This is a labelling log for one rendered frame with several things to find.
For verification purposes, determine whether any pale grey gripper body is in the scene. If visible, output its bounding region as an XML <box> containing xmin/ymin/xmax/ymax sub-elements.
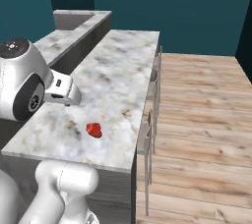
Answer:
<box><xmin>43</xmin><ymin>81</ymin><xmax>83</xmax><ymax>107</ymax></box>

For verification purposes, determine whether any red food piece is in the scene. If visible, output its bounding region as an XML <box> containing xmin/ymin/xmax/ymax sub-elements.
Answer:
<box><xmin>86</xmin><ymin>122</ymin><xmax>103</xmax><ymax>140</ymax></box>

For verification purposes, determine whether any grey bar stool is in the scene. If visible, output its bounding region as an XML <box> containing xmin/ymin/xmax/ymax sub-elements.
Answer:
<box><xmin>136</xmin><ymin>109</ymin><xmax>156</xmax><ymax>218</ymax></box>
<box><xmin>145</xmin><ymin>45</ymin><xmax>163</xmax><ymax>155</ymax></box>

